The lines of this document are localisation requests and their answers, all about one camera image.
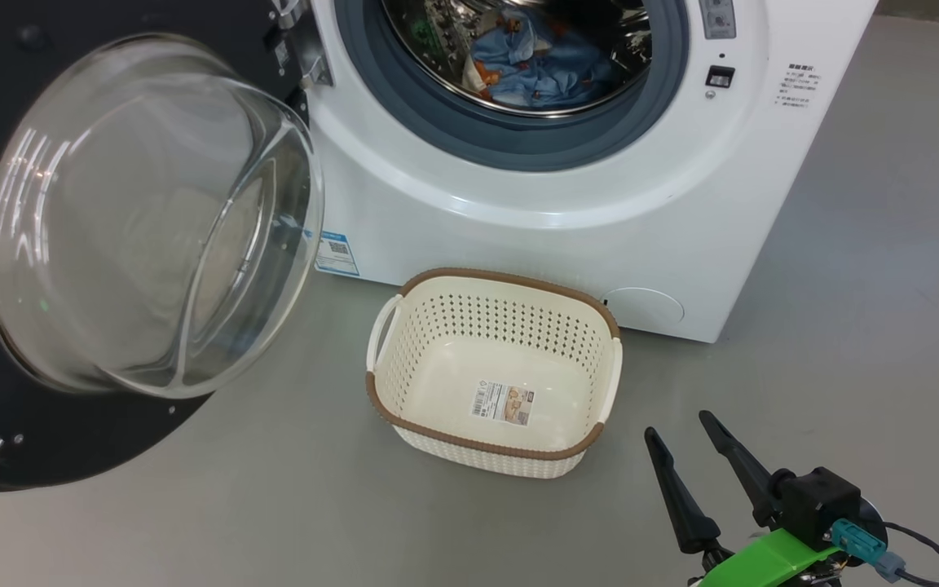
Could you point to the grey instruction plate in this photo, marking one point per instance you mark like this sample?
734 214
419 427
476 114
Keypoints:
718 18

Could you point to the black door lock socket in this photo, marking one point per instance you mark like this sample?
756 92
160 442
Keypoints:
720 77

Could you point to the small printed text sticker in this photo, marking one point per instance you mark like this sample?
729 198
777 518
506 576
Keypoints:
801 86

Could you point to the white front-load washing machine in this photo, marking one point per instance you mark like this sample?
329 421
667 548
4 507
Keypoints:
559 212

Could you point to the round glass washer door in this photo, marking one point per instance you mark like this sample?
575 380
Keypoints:
152 228

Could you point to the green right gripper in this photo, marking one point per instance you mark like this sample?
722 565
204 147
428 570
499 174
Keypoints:
771 562

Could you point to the paper product label sticker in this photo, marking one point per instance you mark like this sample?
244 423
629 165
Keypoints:
502 402

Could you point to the blue energy label sticker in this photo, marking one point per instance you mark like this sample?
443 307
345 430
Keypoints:
337 254

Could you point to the blue patterned garment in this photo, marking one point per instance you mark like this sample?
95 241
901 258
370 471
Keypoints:
551 73

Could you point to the round white filter cover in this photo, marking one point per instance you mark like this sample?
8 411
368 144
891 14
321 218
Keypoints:
643 308

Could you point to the cream perforated basket brown rim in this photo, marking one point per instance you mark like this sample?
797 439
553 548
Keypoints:
437 326

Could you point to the stainless steel washing machine drum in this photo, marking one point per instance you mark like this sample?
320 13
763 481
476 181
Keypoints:
437 57

